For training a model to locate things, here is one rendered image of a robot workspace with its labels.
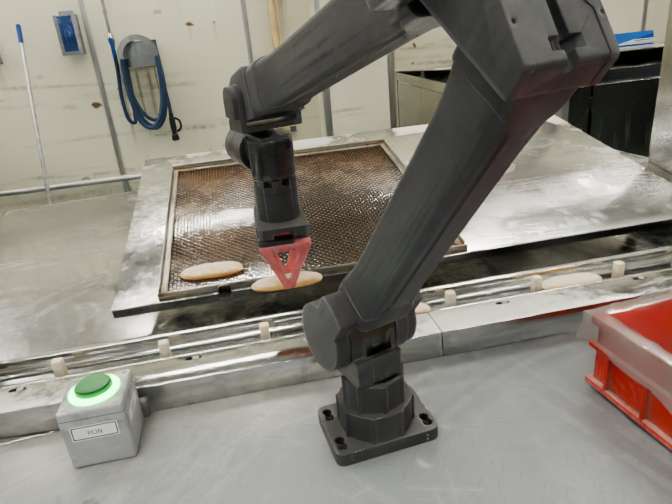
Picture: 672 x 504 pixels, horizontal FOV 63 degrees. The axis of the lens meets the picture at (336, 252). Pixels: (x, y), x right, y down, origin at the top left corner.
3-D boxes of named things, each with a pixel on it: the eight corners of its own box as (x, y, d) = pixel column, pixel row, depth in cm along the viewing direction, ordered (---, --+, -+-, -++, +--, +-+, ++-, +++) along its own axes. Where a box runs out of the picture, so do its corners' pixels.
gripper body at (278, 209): (259, 245, 68) (251, 188, 65) (254, 218, 77) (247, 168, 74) (310, 237, 69) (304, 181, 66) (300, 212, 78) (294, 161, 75)
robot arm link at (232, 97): (230, 86, 62) (297, 76, 66) (200, 80, 71) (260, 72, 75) (245, 187, 67) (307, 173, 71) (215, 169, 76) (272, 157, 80)
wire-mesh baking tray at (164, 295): (159, 302, 83) (157, 294, 83) (173, 171, 125) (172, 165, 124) (467, 251, 91) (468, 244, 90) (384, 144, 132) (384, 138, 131)
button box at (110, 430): (75, 495, 62) (46, 417, 58) (90, 447, 69) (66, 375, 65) (149, 480, 63) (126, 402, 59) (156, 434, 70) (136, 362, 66)
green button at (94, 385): (73, 409, 60) (69, 397, 59) (81, 387, 64) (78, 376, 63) (111, 402, 61) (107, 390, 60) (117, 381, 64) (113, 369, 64)
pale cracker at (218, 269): (180, 283, 87) (178, 277, 86) (181, 269, 90) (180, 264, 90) (242, 274, 88) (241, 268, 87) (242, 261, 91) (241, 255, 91)
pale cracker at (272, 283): (252, 295, 74) (251, 287, 74) (251, 283, 77) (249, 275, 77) (324, 283, 75) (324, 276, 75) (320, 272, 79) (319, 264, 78)
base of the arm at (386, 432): (338, 468, 58) (441, 437, 61) (331, 407, 55) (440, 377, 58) (317, 418, 66) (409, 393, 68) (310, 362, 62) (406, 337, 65)
